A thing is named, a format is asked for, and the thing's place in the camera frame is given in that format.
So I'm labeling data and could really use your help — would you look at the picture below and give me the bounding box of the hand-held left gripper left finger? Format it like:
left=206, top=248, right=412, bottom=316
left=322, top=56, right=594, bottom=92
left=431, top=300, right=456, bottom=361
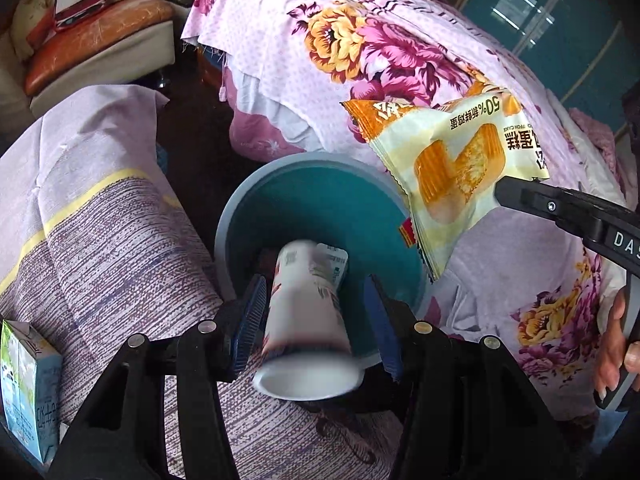
left=47, top=275, right=268, bottom=480

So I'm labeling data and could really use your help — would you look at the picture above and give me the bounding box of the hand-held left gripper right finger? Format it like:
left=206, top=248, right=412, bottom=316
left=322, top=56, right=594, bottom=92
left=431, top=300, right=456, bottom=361
left=362, top=274, right=601, bottom=480

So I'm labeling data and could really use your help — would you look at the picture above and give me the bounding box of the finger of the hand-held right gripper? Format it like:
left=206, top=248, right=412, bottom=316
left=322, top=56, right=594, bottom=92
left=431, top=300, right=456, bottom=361
left=492, top=176, right=601, bottom=242

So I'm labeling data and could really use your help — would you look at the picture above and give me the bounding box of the white paper cup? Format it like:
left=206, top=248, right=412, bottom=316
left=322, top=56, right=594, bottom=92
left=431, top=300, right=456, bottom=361
left=252, top=240, right=362, bottom=402

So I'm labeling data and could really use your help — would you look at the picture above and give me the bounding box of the yellow cake wrapper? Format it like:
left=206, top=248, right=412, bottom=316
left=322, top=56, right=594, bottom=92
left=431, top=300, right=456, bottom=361
left=340, top=82, right=551, bottom=281

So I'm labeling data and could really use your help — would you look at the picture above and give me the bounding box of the blue plastic bin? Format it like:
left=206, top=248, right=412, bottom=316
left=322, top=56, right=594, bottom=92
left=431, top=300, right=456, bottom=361
left=214, top=152, right=436, bottom=368

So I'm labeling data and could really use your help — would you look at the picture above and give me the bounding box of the person's right hand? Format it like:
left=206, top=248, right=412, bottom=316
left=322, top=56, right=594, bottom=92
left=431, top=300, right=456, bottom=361
left=595, top=290, right=640, bottom=402

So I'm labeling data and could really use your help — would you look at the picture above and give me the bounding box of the small white drink carton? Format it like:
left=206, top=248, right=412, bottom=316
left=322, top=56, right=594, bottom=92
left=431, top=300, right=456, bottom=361
left=315, top=242, right=349, bottom=291

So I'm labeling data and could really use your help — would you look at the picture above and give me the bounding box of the purple striped tablecloth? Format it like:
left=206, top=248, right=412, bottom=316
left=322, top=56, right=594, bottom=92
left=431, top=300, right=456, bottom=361
left=0, top=85, right=406, bottom=480

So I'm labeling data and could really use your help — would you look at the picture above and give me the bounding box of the teal glass cabinet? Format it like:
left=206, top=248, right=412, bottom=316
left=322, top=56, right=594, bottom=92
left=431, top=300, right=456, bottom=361
left=460, top=0, right=627, bottom=107

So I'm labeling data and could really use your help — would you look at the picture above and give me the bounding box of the pink quilt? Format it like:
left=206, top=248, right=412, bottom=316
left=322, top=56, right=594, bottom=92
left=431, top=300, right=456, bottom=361
left=222, top=66, right=331, bottom=162

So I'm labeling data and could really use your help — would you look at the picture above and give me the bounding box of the blue and white milk carton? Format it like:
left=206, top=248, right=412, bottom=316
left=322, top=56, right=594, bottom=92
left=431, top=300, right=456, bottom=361
left=0, top=319, right=63, bottom=466

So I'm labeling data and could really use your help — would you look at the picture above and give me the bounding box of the pink floral bed sheet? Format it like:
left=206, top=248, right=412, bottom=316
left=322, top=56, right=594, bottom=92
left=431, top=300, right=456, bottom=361
left=181, top=0, right=636, bottom=426

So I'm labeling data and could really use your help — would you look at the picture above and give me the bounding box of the beige sofa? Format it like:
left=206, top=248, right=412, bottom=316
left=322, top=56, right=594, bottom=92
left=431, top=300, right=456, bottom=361
left=0, top=0, right=177, bottom=117

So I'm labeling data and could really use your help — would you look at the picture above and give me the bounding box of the orange seat cushion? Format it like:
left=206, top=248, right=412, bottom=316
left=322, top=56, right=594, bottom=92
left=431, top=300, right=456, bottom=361
left=24, top=0, right=176, bottom=96

